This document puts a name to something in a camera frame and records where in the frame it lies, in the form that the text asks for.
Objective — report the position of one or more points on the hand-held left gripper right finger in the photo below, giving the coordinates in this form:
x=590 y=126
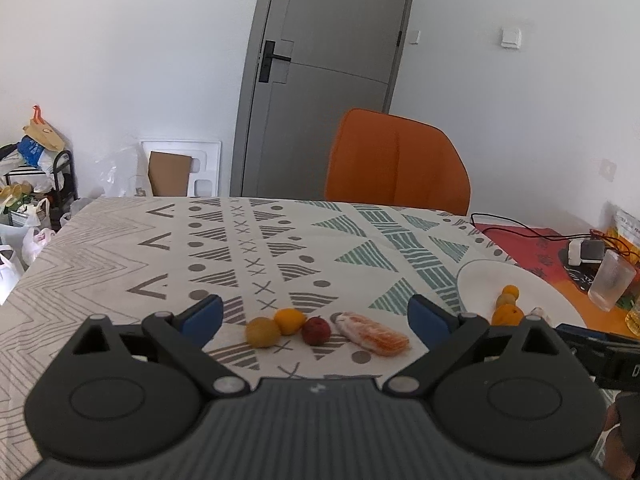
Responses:
x=430 y=319

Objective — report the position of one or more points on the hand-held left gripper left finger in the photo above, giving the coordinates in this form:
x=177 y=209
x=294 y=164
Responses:
x=202 y=317

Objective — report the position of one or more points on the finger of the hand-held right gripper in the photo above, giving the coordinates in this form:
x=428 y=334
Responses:
x=595 y=332
x=605 y=360

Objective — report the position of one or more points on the green brown kiwi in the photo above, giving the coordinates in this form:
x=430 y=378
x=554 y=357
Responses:
x=262 y=332
x=506 y=301

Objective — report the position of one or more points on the white bowl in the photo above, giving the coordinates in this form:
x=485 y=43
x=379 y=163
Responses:
x=480 y=280

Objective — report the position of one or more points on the large orange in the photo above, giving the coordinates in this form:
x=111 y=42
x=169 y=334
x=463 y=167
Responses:
x=506 y=316

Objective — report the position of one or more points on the small orange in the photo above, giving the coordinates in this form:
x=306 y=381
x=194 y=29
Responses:
x=290 y=321
x=510 y=291

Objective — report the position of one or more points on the red apple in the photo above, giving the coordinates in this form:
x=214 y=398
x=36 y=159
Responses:
x=315 y=330

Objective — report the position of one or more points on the person's right hand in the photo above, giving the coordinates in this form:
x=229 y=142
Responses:
x=620 y=452

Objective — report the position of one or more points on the translucent plastic cup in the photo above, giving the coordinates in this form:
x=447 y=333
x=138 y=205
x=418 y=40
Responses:
x=610 y=280

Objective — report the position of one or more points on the white charger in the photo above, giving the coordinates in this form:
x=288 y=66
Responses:
x=582 y=252

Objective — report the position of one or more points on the red orange printed mat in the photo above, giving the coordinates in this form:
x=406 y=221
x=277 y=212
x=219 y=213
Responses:
x=540 y=255

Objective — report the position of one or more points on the yellow snack packet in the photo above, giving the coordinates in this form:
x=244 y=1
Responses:
x=627 y=230

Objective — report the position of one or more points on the brown cardboard piece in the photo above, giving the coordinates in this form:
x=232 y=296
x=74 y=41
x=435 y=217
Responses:
x=170 y=175

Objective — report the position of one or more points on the white foam board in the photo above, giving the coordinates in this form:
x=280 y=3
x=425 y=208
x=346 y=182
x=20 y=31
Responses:
x=210 y=160

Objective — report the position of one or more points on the orange chair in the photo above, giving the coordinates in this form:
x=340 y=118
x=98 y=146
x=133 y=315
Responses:
x=395 y=160

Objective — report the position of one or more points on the crumpled clear plastic bag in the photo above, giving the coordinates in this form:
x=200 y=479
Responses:
x=77 y=212

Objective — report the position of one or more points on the white red plastic bag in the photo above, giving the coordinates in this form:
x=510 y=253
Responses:
x=37 y=242

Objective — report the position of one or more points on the black metal rack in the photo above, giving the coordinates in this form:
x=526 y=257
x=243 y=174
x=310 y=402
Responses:
x=70 y=180

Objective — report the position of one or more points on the white paper bag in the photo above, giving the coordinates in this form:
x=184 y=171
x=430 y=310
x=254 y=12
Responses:
x=7 y=275

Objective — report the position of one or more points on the striped box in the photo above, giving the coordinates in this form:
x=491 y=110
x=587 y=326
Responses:
x=27 y=175

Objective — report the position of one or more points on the grey door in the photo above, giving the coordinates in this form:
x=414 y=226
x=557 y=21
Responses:
x=320 y=110

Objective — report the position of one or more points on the blue packet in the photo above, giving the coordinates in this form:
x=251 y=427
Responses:
x=32 y=150

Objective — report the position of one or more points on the black flat item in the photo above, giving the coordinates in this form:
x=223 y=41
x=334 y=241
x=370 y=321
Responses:
x=9 y=151

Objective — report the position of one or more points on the white light switch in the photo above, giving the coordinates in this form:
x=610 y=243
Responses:
x=511 y=37

